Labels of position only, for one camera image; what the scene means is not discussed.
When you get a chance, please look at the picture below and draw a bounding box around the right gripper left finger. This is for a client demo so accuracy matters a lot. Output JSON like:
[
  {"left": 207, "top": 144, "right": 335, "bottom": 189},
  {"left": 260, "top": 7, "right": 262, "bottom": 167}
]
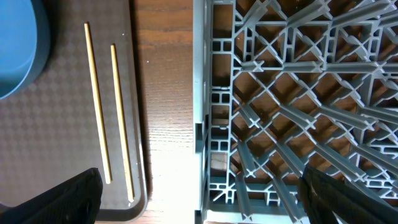
[{"left": 1, "top": 167, "right": 103, "bottom": 223}]

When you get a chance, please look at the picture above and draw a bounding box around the blue plate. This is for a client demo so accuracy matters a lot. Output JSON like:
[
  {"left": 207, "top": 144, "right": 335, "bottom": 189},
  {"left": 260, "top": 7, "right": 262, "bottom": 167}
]
[{"left": 1, "top": 0, "right": 51, "bottom": 99}]

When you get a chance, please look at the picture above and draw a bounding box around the grey dishwasher rack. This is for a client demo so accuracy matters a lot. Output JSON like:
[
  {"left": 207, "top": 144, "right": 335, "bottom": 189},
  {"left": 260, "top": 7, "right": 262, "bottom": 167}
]
[{"left": 193, "top": 0, "right": 397, "bottom": 223}]

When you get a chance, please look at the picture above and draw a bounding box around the left wooden chopstick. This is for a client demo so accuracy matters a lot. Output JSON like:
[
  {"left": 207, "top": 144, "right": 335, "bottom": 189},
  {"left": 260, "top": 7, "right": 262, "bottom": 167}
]
[{"left": 84, "top": 22, "right": 112, "bottom": 184}]

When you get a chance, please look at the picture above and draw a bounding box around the brown serving tray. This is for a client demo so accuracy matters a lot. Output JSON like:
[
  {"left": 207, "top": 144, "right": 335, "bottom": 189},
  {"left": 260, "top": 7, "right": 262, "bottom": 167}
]
[{"left": 1, "top": 0, "right": 148, "bottom": 222}]

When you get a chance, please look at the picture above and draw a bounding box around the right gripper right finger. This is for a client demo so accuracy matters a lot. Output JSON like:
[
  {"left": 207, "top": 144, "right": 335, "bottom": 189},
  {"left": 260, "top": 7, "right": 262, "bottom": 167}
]
[{"left": 298, "top": 166, "right": 397, "bottom": 223}]

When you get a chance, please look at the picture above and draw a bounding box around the right wooden chopstick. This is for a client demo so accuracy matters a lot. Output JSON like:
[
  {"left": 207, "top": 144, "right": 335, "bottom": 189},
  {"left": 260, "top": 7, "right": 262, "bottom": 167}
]
[{"left": 111, "top": 44, "right": 134, "bottom": 203}]

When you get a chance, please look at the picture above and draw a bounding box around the wooden chopstick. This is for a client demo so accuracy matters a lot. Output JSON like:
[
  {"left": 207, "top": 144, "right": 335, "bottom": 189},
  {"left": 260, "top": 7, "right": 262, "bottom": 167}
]
[
  {"left": 84, "top": 22, "right": 112, "bottom": 184},
  {"left": 111, "top": 44, "right": 134, "bottom": 203}
]

